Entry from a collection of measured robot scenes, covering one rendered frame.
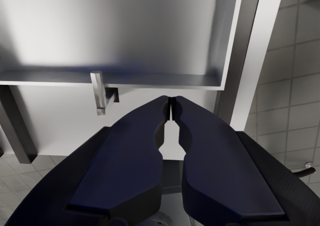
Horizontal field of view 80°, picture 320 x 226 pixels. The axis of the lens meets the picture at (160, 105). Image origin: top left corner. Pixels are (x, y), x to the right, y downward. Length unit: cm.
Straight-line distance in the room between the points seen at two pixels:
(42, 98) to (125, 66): 12
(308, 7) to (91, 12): 117
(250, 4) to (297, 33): 110
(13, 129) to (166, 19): 24
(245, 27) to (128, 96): 15
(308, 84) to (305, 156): 61
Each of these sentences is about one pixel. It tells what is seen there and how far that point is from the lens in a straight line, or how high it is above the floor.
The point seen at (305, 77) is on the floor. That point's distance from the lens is 143.
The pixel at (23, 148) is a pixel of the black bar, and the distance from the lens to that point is 35.
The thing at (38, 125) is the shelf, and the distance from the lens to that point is 33.
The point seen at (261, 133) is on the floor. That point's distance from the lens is 154.
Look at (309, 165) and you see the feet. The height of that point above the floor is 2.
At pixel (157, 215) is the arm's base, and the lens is 59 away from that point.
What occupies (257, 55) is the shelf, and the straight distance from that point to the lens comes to 25.
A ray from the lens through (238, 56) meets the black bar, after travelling 22.
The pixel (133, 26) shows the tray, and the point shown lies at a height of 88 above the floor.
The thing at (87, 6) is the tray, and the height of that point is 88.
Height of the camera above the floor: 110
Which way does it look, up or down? 60 degrees down
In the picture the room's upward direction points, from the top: 175 degrees counter-clockwise
